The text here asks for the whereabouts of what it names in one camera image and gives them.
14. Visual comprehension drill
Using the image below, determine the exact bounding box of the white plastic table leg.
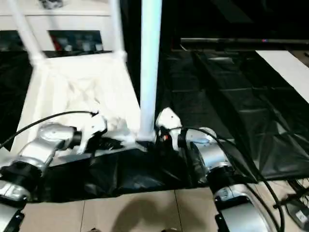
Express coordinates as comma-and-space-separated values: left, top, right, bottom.
138, 0, 163, 143
9, 0, 47, 64
110, 0, 128, 58

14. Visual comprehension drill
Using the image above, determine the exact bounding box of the black glossy mat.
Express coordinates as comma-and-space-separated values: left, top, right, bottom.
0, 47, 309, 203

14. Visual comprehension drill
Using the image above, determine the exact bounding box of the long black bar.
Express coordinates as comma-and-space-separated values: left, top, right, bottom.
181, 37, 309, 45

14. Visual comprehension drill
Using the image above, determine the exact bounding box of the white cabinet with glass doors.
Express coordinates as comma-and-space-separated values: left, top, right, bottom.
0, 0, 114, 53

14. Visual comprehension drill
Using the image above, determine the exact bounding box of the black floor stand leg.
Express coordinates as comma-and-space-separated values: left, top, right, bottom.
274, 193, 302, 210

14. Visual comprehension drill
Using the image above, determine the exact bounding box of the white flat board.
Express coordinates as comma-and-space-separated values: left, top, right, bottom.
255, 50, 309, 104

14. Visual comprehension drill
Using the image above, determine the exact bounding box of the dark object on cabinet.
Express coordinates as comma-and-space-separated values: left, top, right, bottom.
40, 0, 65, 10

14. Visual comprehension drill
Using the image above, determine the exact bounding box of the grey power adapter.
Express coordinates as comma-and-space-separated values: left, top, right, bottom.
286, 202, 309, 228

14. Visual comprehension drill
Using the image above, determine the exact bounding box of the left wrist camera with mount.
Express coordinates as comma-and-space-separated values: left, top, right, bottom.
78, 113, 108, 154

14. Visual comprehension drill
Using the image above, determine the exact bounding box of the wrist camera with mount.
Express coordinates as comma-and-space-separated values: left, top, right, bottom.
155, 107, 183, 150
78, 113, 108, 154

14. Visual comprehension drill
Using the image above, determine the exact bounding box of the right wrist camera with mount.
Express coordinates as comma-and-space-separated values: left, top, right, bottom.
155, 107, 183, 150

